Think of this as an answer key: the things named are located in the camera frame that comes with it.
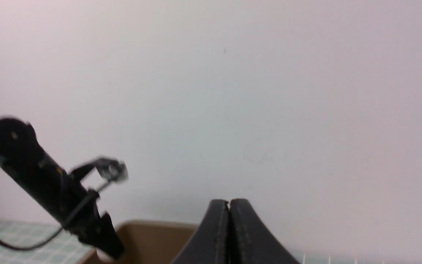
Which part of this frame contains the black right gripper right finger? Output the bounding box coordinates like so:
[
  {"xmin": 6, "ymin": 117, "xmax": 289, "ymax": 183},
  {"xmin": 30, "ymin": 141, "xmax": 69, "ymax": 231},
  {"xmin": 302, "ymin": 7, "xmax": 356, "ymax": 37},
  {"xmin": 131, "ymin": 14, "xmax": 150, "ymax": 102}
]
[{"xmin": 228, "ymin": 198, "xmax": 299, "ymax": 264}]

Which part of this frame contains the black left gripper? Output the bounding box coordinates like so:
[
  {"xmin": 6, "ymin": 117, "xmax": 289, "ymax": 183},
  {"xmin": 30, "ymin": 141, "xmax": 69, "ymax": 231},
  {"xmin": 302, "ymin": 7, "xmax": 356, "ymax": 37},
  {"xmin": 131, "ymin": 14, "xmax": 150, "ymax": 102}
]
[{"xmin": 0, "ymin": 117, "xmax": 125, "ymax": 260}]

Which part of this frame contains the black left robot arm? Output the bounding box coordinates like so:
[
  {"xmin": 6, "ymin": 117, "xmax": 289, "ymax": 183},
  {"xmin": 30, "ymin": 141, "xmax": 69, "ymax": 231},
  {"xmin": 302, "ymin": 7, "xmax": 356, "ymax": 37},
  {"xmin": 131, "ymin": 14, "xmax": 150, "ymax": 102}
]
[{"xmin": 0, "ymin": 118, "xmax": 230, "ymax": 264}]

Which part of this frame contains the black camera cable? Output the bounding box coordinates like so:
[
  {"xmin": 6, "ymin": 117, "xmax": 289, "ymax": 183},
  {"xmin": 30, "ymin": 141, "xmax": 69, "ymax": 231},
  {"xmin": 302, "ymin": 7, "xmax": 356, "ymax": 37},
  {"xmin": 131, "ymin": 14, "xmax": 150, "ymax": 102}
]
[{"xmin": 0, "ymin": 181, "xmax": 111, "ymax": 252}]

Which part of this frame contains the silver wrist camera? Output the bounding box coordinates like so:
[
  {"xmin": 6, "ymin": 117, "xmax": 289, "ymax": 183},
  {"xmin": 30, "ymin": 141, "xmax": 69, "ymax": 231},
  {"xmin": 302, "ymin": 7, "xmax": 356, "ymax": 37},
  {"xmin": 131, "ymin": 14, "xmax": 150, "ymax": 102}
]
[{"xmin": 94, "ymin": 158, "xmax": 129, "ymax": 183}]

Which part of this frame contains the olive green plastic bin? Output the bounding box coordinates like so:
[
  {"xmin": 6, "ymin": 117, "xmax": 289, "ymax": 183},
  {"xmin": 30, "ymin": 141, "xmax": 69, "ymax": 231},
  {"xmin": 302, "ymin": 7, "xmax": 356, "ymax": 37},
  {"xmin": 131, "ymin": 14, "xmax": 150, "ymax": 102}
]
[{"xmin": 77, "ymin": 220, "xmax": 198, "ymax": 264}]

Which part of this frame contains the green checkered tablecloth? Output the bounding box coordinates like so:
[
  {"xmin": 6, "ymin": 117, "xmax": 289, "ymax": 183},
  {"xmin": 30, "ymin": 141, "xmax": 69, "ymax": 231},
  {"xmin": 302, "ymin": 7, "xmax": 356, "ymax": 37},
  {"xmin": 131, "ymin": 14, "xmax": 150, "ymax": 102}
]
[{"xmin": 0, "ymin": 220, "xmax": 92, "ymax": 264}]

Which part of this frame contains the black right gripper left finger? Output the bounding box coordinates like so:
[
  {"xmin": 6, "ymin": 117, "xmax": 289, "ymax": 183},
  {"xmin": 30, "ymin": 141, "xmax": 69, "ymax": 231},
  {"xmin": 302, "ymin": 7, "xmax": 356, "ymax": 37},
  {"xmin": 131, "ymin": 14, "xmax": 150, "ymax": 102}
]
[{"xmin": 172, "ymin": 199, "xmax": 229, "ymax": 264}]

